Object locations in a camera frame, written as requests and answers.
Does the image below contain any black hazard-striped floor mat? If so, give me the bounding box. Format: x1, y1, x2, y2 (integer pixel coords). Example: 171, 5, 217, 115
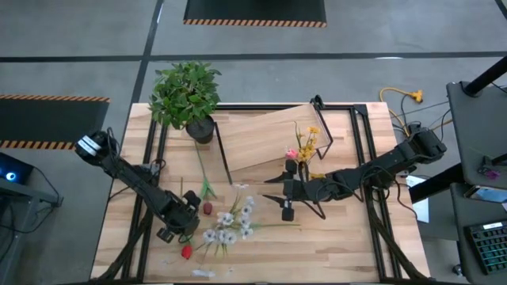
0, 93, 111, 150
182, 0, 328, 29

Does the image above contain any wooden shelf with black frame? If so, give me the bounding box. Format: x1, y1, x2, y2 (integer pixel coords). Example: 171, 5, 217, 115
212, 94, 334, 186

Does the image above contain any smooth clear glass vase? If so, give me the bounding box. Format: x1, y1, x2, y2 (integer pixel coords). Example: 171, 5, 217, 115
191, 235, 229, 279

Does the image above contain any ribbed clear glass vase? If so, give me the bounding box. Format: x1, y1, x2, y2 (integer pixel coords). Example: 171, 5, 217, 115
295, 158, 316, 181

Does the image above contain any dark grey desk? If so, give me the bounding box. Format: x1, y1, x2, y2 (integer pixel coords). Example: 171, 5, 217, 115
449, 181, 507, 285
446, 81, 507, 190

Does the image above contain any flat tablet device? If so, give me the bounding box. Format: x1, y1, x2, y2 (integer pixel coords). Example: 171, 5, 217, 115
463, 184, 507, 204

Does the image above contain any green plant in black pot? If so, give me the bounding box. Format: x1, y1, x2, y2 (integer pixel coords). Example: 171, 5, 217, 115
148, 59, 223, 146

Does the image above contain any black computer keyboard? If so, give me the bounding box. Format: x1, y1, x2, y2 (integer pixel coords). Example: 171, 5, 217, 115
463, 220, 507, 276

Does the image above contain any dark red artificial tulip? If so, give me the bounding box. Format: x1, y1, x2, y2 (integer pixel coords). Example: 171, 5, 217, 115
194, 142, 218, 217

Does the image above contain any yellow extension cable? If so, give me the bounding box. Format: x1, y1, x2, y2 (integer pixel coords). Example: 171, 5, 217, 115
379, 86, 424, 138

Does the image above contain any black round pole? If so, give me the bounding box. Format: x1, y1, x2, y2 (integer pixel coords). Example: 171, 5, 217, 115
462, 55, 507, 98

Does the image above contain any black computer with blue light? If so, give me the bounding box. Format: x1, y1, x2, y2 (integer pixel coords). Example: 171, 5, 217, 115
0, 152, 35, 185

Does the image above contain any black metal equipment stand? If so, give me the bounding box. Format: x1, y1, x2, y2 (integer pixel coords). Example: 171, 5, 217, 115
0, 180, 64, 285

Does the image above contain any white artificial flower spray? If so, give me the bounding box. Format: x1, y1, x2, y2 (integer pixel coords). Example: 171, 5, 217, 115
200, 181, 301, 260

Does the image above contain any white paper sheet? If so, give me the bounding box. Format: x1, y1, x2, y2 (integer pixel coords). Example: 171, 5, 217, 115
405, 175, 431, 224

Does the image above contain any black aluminium rig frame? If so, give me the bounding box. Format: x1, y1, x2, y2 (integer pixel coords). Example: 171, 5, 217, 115
90, 101, 433, 284

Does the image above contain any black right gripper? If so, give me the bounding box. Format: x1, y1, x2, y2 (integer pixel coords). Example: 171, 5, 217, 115
261, 158, 320, 222

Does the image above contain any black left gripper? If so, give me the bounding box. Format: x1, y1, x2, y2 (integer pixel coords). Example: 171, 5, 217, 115
156, 189, 202, 244

